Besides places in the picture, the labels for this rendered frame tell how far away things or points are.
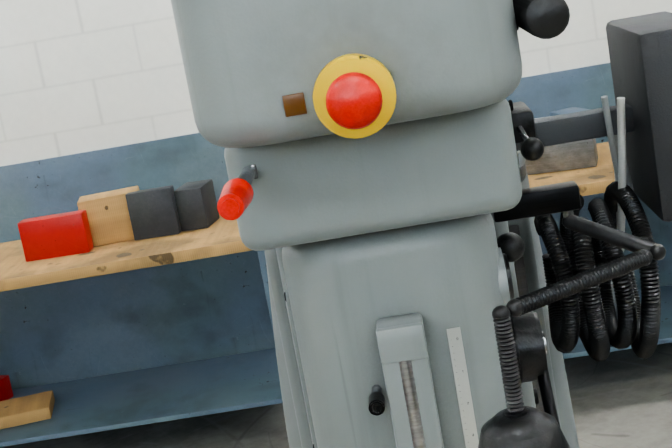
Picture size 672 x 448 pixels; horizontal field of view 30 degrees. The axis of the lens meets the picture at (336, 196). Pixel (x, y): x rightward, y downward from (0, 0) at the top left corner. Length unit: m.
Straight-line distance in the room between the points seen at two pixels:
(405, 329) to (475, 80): 0.24
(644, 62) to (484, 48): 0.46
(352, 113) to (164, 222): 4.14
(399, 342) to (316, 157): 0.17
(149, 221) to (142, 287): 0.67
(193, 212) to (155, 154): 0.56
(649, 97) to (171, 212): 3.74
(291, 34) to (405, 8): 0.08
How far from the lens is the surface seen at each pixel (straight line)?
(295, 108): 0.92
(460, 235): 1.08
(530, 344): 1.22
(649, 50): 1.37
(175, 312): 5.63
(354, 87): 0.87
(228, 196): 0.90
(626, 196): 1.43
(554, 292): 0.98
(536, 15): 0.96
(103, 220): 5.07
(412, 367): 1.07
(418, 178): 1.03
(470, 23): 0.93
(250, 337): 5.62
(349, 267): 1.08
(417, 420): 1.08
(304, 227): 1.04
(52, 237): 5.04
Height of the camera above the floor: 1.87
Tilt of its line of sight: 11 degrees down
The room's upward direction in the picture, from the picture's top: 10 degrees counter-clockwise
